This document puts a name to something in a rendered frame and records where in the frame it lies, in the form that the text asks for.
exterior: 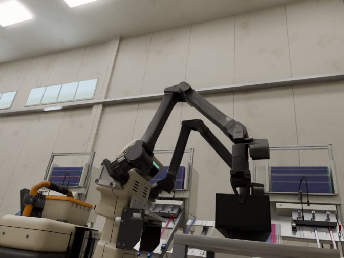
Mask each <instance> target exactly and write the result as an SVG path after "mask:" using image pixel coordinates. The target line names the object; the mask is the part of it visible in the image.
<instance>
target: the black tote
mask: <svg viewBox="0 0 344 258"><path fill-rule="evenodd" d="M215 229H216V230H218V231H219V232H220V233H221V234H222V235H223V236H224V237H225V238H229V239H239V240H249V241H259V242H266V241H267V240H268V238H269V236H270V234H271V232H272V229H271V213H270V197H269V195H247V196H246V199H245V202H244V204H239V202H238V200H237V198H236V195H235V194H226V193H216V212H215Z"/></svg>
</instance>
